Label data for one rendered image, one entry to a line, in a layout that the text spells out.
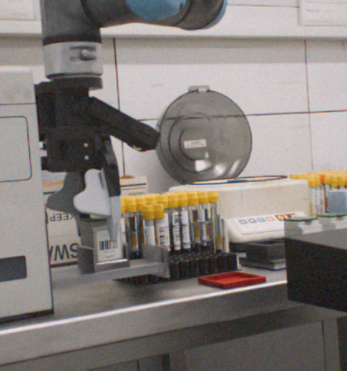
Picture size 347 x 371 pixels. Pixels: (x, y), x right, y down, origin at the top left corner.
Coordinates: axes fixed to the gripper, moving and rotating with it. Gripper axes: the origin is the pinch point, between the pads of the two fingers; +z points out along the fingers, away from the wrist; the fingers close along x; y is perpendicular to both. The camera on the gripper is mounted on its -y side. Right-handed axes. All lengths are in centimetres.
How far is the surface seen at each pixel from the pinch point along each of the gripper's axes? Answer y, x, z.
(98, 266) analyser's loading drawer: 1.8, 2.8, 3.9
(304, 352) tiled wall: -78, -59, 42
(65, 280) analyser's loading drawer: 6.7, 3.3, 5.0
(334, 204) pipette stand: -46.7, -8.2, 0.8
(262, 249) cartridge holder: -27.1, -2.1, 5.6
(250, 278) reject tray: -18.1, 7.3, 7.8
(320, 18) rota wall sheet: -89, -59, -41
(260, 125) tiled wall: -69, -59, -15
